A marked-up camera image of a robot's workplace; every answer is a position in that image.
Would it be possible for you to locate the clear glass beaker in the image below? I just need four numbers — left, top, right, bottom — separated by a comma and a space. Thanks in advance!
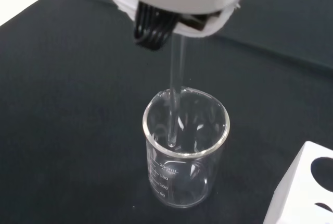
142, 86, 231, 208

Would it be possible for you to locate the white test tube rack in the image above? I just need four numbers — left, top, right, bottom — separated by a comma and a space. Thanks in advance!
264, 141, 333, 224

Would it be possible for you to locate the black bench cloth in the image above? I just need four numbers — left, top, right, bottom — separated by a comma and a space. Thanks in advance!
0, 0, 333, 224

